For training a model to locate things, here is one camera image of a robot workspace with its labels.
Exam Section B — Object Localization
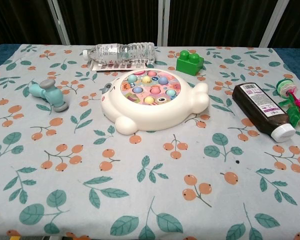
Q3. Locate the teal and grey toy hammer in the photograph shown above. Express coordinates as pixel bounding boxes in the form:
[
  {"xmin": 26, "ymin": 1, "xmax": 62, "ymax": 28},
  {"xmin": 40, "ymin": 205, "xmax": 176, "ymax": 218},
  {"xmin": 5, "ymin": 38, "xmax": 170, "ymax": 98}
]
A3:
[{"xmin": 27, "ymin": 79, "xmax": 69, "ymax": 113}]

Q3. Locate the white whack-a-mole toy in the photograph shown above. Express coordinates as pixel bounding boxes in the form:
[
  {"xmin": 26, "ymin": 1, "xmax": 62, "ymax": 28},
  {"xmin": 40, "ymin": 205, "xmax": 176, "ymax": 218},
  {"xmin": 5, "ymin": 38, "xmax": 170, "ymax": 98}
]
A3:
[{"xmin": 100, "ymin": 69, "xmax": 210, "ymax": 135}]

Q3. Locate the white card with brown squares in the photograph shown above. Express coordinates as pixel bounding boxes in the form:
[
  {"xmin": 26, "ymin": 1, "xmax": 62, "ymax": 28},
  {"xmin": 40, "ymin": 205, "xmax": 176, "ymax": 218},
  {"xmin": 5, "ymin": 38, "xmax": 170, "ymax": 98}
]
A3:
[{"xmin": 91, "ymin": 61, "xmax": 148, "ymax": 73}]

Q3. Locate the green toy building block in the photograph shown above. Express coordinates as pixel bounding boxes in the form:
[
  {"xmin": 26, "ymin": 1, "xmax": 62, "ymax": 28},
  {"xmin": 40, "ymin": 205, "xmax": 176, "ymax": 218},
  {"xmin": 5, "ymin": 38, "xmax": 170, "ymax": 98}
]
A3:
[{"xmin": 175, "ymin": 49, "xmax": 205, "ymax": 77}]

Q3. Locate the floral leaf and berry tablecloth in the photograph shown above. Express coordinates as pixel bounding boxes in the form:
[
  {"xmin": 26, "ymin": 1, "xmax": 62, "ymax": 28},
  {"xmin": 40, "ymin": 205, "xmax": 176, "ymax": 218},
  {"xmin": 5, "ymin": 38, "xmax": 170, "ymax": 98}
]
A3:
[{"xmin": 0, "ymin": 44, "xmax": 300, "ymax": 240}]

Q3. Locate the clear plastic water bottle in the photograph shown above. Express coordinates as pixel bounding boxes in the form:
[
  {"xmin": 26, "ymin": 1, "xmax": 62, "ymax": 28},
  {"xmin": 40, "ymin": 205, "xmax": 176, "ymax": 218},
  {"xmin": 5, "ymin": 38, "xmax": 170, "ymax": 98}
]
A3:
[{"xmin": 82, "ymin": 42, "xmax": 156, "ymax": 66}]

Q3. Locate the dark pleated screen panel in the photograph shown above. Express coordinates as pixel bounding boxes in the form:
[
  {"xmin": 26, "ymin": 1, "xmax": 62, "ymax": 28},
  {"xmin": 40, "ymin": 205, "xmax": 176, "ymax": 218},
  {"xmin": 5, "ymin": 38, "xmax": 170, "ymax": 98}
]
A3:
[
  {"xmin": 55, "ymin": 0, "xmax": 163, "ymax": 47},
  {"xmin": 166, "ymin": 0, "xmax": 279, "ymax": 48},
  {"xmin": 266, "ymin": 0, "xmax": 300, "ymax": 50},
  {"xmin": 0, "ymin": 0, "xmax": 64, "ymax": 50}
]

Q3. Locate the brown bottle with white cap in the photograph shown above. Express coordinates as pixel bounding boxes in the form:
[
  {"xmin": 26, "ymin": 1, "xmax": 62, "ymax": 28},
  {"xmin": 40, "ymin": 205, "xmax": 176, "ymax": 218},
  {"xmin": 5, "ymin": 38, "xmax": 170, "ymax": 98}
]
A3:
[{"xmin": 231, "ymin": 81, "xmax": 297, "ymax": 143}]

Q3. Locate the colourful feather shuttlecock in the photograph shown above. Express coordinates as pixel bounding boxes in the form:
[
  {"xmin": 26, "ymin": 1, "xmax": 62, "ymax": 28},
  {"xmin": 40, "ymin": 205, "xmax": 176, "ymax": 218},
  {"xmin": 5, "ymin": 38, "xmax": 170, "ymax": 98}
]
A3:
[{"xmin": 275, "ymin": 78, "xmax": 300, "ymax": 128}]

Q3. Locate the grey metal screen post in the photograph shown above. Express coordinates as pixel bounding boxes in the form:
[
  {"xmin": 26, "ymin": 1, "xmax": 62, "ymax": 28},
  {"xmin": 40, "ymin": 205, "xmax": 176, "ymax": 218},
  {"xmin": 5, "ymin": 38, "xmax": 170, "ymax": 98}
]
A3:
[
  {"xmin": 258, "ymin": 0, "xmax": 288, "ymax": 48},
  {"xmin": 46, "ymin": 0, "xmax": 71, "ymax": 46},
  {"xmin": 156, "ymin": 0, "xmax": 171, "ymax": 47}
]

